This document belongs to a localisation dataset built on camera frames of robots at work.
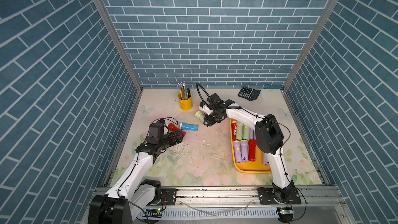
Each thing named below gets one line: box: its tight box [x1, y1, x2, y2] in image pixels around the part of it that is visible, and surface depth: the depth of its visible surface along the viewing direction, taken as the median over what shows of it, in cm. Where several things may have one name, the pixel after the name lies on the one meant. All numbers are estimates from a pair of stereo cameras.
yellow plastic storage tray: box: [230, 118, 272, 174], surface depth 87 cm
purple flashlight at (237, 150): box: [233, 140, 243, 164], surface depth 87 cm
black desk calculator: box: [237, 86, 261, 102], surface depth 118 cm
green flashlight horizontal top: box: [194, 110, 205, 122], surface depth 98 cm
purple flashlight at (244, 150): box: [239, 138, 249, 163], surface depth 88 cm
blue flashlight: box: [179, 122, 199, 132], surface depth 98 cm
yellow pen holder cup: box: [178, 91, 193, 111], surface depth 105 cm
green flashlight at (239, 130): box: [236, 121, 243, 140], surface depth 91 cm
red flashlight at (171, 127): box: [167, 122, 187, 138], surface depth 98 cm
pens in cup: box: [177, 81, 191, 101], surface depth 104 cm
